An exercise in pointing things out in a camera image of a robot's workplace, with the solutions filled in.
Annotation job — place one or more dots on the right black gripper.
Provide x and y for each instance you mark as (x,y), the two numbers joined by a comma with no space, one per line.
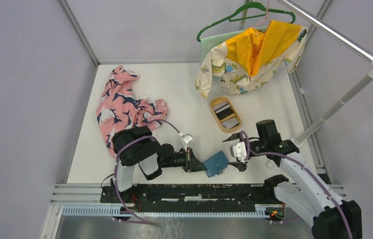
(241,166)

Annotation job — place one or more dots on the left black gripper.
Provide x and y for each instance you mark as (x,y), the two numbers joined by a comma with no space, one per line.
(192,163)

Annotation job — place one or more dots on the silver credit card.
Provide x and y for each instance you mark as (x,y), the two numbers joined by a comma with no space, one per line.
(230,123)

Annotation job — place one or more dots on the blue leather card holder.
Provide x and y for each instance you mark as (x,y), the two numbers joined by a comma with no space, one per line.
(216,164)

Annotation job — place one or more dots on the oval wooden tray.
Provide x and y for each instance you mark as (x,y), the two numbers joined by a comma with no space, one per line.
(235,115)

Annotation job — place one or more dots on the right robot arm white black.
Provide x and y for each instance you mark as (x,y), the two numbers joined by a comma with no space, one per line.
(328,215)

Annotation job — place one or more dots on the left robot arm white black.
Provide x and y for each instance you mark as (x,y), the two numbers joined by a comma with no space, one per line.
(137,146)

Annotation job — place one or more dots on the black credit card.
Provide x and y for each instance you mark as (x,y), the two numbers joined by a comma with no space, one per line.
(224,114)

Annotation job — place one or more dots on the grey striped credit card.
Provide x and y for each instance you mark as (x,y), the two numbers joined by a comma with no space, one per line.
(220,107)

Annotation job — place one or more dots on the dinosaur print yellow lined jacket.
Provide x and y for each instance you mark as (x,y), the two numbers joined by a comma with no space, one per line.
(279,43)

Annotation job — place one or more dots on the pink shark print garment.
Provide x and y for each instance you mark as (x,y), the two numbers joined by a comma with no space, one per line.
(119,109)

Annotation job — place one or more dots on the light green cloth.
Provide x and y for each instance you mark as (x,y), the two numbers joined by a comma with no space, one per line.
(216,65)

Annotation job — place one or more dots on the green plastic hanger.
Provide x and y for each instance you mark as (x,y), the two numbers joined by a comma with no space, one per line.
(241,15)

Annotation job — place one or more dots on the metal clothes rack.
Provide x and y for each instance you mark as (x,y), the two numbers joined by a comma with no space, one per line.
(337,65)

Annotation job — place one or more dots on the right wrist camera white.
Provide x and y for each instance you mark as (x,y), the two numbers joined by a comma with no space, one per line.
(239,151)

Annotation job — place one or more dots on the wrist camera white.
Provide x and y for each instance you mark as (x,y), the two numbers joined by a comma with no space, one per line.
(186,138)
(239,151)

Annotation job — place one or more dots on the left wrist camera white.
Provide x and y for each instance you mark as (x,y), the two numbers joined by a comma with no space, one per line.
(186,138)

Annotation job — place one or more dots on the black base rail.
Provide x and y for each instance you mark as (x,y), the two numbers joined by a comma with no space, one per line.
(199,198)

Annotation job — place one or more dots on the white plastic bracket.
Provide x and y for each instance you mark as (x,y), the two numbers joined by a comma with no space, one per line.
(270,164)

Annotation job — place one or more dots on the pink wire hanger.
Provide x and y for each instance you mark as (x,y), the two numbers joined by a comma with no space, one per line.
(265,19)

